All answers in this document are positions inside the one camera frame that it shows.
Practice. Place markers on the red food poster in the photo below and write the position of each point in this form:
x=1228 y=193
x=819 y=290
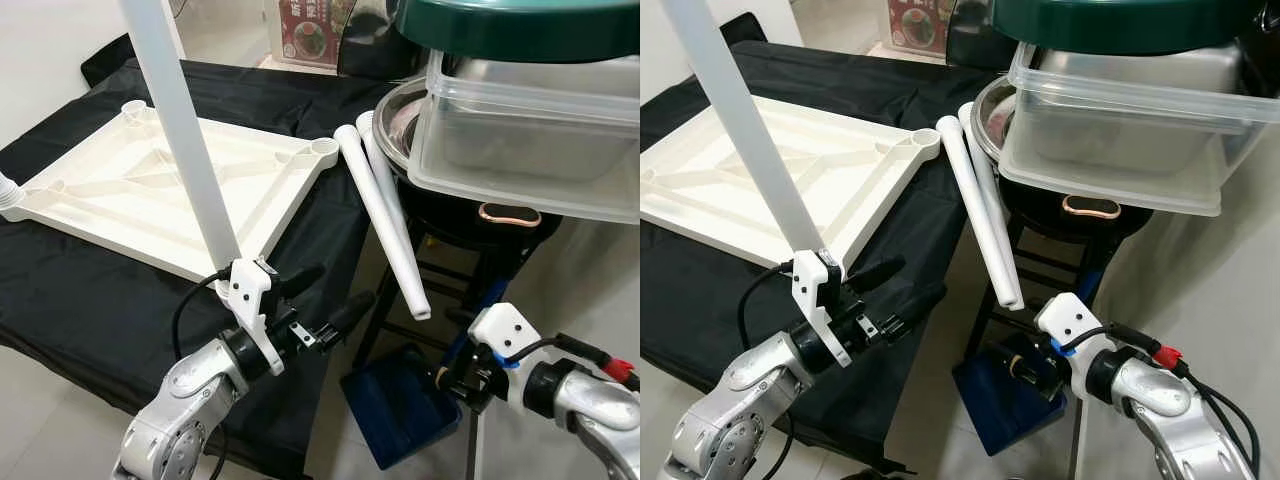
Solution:
x=310 y=30
x=915 y=25

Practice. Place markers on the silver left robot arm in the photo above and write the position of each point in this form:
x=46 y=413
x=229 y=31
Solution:
x=180 y=410
x=740 y=400

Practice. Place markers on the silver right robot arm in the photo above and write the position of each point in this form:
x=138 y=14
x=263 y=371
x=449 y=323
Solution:
x=1160 y=410
x=590 y=410

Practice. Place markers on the black tablecloth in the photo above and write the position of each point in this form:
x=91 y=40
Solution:
x=80 y=310
x=700 y=300

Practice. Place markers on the shiny black round container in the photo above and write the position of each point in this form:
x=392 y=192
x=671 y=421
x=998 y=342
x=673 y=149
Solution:
x=370 y=45
x=970 y=35

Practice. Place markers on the green round lid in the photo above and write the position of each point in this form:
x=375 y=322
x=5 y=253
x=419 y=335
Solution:
x=520 y=25
x=1120 y=20

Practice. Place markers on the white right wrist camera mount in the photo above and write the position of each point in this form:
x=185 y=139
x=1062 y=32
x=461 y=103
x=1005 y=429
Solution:
x=505 y=330
x=1070 y=322

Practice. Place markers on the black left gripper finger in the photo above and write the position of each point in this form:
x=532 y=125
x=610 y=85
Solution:
x=350 y=312
x=920 y=305
x=878 y=272
x=300 y=281

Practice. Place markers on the clear plastic storage box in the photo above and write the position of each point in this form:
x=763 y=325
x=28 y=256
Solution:
x=530 y=170
x=1120 y=160

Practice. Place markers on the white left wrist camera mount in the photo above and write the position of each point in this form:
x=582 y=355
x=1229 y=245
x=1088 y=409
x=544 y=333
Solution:
x=812 y=290
x=248 y=300

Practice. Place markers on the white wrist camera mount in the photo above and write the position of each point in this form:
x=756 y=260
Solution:
x=505 y=330
x=812 y=290
x=248 y=300
x=1070 y=322

